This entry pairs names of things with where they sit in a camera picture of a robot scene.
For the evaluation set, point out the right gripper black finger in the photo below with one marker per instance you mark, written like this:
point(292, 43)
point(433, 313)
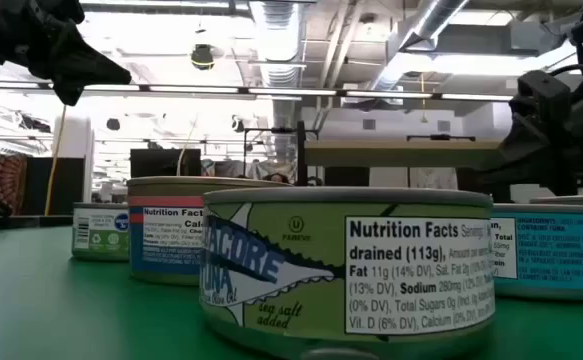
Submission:
point(521, 160)
point(566, 175)

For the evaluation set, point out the teal Trader Joe's tuna can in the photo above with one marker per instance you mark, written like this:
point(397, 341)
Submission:
point(556, 250)

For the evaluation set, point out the wooden shelf on black stand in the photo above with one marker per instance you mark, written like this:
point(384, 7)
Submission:
point(301, 150)

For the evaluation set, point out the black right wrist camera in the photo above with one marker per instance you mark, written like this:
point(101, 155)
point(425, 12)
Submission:
point(543, 95)

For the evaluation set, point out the corrugated silver ventilation duct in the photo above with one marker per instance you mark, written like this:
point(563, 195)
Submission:
point(278, 40)

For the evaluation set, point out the white column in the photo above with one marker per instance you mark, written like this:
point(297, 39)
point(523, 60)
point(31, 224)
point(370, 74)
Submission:
point(73, 140)

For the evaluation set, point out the wooden shelf board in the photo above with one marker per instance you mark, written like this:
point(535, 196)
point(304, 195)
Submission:
point(396, 152)

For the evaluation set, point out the large black ceiling speaker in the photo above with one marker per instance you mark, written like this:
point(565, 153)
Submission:
point(202, 57)

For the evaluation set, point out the red patterned cloth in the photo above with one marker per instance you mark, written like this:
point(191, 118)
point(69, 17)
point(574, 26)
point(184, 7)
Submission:
point(1, 180)

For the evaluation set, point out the green table mat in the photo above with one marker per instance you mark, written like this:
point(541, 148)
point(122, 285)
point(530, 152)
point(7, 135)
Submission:
point(46, 300)

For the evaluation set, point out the overhead LED light bar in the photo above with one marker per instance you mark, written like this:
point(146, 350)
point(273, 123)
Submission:
point(291, 91)

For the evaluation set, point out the person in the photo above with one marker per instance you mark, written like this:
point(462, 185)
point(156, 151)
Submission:
point(276, 178)

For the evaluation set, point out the blue red Wild Planet can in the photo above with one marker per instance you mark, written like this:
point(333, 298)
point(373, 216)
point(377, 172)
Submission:
point(166, 240)

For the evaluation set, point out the silver lidded tuna can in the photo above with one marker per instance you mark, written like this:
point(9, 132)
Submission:
point(576, 200)

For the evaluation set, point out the small black ceiling speaker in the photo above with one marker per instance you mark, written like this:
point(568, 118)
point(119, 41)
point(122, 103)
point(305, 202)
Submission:
point(113, 124)
point(237, 124)

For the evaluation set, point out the green Bumble Bee tuna can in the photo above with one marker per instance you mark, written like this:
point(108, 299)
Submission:
point(98, 230)

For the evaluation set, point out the spiral silver ventilation duct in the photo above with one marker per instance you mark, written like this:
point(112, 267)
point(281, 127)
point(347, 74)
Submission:
point(421, 35)

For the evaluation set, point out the black partition panel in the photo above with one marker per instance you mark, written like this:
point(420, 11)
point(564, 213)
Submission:
point(56, 185)

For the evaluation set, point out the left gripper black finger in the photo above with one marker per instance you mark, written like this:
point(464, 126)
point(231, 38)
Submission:
point(67, 95)
point(81, 67)

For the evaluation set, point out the black background monitor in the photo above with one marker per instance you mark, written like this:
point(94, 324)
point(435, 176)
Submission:
point(166, 162)

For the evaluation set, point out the olive green albacore tuna can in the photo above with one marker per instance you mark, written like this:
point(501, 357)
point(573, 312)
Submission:
point(296, 300)

